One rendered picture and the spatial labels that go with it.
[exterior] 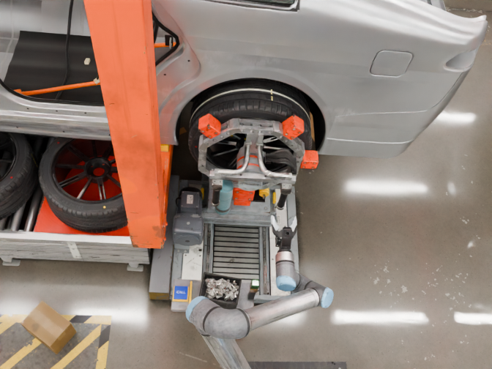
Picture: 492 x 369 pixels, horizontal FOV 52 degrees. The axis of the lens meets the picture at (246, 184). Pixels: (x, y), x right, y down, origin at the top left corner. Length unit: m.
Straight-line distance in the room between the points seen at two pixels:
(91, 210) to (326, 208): 1.61
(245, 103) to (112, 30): 1.06
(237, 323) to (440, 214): 2.22
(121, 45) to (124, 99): 0.24
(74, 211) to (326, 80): 1.52
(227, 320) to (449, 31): 1.52
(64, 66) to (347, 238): 2.10
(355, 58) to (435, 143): 2.02
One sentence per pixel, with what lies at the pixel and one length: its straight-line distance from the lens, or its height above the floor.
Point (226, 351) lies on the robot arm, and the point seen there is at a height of 0.84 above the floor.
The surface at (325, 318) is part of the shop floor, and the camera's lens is 3.25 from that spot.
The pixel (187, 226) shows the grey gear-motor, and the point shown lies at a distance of 2.92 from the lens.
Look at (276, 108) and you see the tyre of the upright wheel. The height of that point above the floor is 1.16.
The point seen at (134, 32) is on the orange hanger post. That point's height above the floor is 1.99.
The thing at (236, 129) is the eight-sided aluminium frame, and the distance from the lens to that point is 2.42.
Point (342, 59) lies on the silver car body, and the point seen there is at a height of 1.47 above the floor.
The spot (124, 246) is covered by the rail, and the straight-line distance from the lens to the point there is 2.94.
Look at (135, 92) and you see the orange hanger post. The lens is 1.72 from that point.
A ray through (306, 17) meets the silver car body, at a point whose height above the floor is 1.66.
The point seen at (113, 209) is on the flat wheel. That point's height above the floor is 0.50.
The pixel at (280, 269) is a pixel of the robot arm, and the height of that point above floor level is 0.84.
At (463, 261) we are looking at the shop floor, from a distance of 3.77.
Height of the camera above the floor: 3.00
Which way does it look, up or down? 57 degrees down
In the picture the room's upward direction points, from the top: 11 degrees clockwise
